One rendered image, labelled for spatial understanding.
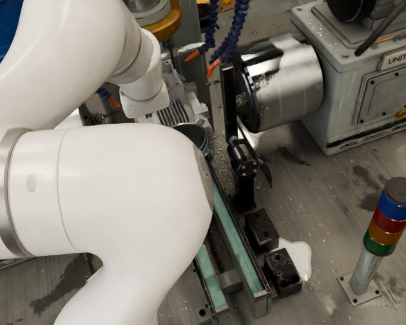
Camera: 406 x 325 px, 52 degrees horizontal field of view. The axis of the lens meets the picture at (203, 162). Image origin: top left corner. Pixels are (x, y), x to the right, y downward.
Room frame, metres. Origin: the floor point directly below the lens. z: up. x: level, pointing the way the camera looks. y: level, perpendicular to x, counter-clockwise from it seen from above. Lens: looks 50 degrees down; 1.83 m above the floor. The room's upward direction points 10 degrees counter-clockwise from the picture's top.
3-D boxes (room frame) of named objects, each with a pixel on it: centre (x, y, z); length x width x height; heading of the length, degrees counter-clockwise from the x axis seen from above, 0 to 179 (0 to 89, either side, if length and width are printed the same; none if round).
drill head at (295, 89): (0.91, -0.26, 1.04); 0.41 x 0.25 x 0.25; 101
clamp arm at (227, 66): (0.74, -0.09, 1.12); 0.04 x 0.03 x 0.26; 11
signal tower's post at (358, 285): (0.37, -0.33, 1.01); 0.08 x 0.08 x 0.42; 11
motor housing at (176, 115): (0.84, 0.07, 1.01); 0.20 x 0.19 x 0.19; 11
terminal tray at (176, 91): (0.88, 0.08, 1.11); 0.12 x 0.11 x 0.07; 11
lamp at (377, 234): (0.37, -0.33, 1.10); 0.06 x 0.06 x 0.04
